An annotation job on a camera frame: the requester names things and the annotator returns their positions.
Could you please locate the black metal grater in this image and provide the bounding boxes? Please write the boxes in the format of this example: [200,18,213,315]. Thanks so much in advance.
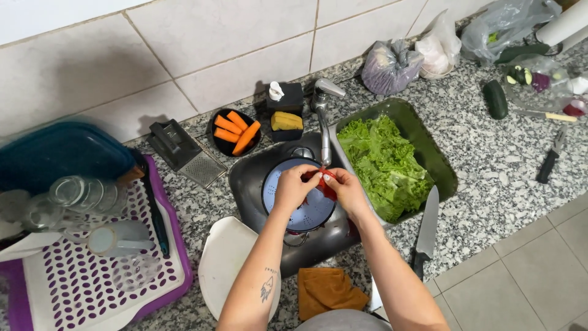
[146,119,228,189]

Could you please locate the cream handled small knife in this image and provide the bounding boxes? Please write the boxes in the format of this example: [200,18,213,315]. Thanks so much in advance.
[514,108,579,123]

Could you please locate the orange cloth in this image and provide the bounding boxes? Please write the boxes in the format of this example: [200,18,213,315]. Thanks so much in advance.
[297,268,370,322]

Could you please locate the chrome faucet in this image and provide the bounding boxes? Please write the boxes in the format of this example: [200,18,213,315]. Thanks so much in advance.
[311,78,346,167]

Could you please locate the green lettuce leaves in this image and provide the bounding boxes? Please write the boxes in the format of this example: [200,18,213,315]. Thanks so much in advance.
[336,114,435,224]

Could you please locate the blue plastic container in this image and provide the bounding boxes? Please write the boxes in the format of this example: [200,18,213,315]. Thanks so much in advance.
[0,121,138,196]

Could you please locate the person's grey shirt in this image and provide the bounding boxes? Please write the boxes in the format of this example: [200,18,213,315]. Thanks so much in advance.
[294,309,394,331]

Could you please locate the black soap dispenser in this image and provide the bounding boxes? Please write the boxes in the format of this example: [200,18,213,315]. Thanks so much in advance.
[266,81,305,116]

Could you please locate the clear crumpled plastic bag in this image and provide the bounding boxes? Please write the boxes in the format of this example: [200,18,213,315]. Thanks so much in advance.
[460,0,562,68]

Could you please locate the white plate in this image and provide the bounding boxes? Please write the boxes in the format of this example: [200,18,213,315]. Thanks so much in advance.
[0,232,63,263]

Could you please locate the black kitchen utensil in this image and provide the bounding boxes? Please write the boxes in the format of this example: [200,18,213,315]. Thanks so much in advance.
[130,149,171,257]

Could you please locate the blue enamel colander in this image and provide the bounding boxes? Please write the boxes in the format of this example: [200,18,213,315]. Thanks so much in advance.
[261,157,339,234]

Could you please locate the red bell pepper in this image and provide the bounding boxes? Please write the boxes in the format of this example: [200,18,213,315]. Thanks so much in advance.
[301,168,339,203]

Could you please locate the plastic bag with vegetable scraps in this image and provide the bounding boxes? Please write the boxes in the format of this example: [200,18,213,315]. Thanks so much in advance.
[503,54,588,114]

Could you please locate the purple dish drying tray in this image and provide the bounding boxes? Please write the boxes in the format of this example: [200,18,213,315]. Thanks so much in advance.
[0,154,194,331]

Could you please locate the steel sink basin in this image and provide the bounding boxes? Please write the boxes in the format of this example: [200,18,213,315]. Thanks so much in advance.
[228,131,370,279]

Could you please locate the clear glass jar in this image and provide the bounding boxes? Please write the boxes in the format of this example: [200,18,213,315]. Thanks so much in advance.
[48,175,130,217]

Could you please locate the white paper towel roll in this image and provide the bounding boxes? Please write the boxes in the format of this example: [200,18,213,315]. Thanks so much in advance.
[536,0,588,52]

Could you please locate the person's left hand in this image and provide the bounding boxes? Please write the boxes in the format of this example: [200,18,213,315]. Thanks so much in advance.
[273,164,323,217]

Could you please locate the short dark green cucumber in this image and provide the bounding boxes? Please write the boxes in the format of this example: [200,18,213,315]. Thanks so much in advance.
[481,79,510,121]

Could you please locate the person's right hand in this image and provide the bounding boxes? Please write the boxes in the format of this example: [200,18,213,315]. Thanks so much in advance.
[322,167,371,222]

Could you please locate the clear glass mug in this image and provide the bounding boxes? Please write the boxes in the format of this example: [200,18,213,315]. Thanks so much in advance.
[86,219,155,258]

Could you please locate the white perforated drainer insert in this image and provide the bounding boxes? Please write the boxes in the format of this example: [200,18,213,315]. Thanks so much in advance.
[22,177,186,331]

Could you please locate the black bowl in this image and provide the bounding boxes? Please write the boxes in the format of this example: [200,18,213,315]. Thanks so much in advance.
[209,108,263,159]

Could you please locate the long dark green cucumber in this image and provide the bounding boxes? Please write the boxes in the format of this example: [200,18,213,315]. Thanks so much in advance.
[493,43,551,65]

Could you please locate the white cutting board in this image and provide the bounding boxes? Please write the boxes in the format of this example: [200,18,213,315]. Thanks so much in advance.
[198,215,282,322]

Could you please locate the white filled plastic bag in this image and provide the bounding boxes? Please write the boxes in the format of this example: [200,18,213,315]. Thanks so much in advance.
[414,9,463,80]

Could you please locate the yellow sponge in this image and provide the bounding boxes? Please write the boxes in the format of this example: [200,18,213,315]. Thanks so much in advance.
[270,111,304,132]

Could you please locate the green rectangular tray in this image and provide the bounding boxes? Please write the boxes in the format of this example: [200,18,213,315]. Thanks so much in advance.
[330,97,459,227]

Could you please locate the clear drinking glass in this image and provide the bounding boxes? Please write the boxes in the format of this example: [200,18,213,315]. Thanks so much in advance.
[20,192,66,231]

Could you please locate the large kitchen knife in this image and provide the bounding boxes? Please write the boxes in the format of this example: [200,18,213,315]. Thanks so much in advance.
[412,185,441,281]

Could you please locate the clear patterned glass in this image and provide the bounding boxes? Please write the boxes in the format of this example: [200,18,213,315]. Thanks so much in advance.
[111,254,164,293]

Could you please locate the black sponge holder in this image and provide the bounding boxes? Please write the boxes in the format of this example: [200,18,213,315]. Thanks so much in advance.
[269,112,304,143]

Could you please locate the purple filled plastic bag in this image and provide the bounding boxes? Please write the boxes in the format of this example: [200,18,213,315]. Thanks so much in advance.
[361,39,425,96]

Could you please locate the orange carrot piece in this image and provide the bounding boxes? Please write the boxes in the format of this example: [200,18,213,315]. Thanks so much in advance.
[226,111,250,132]
[213,115,243,136]
[213,128,241,143]
[232,120,262,157]

